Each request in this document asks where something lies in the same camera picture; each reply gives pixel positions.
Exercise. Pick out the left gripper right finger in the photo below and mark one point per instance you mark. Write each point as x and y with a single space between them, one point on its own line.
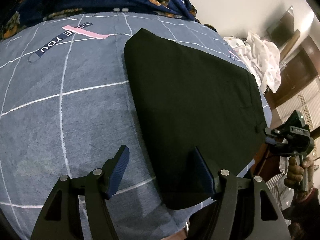
244 209

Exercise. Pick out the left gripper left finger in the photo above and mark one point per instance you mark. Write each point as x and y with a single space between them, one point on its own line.
60 215

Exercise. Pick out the black pants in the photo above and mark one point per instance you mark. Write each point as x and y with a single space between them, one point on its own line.
197 113

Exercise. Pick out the right forearm dark sleeve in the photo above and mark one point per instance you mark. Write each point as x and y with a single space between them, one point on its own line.
304 215

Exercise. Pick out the person's right hand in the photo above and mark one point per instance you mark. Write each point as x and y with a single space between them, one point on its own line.
296 173

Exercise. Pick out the dark wooden cabinet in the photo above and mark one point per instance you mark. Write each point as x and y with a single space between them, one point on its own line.
299 61

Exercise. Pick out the white dotted cloth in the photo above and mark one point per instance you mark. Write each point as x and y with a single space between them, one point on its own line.
261 57

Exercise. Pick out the blue grid bedsheet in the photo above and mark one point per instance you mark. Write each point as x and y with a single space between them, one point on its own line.
66 107

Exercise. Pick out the navy dog print blanket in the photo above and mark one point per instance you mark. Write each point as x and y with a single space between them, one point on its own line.
20 14

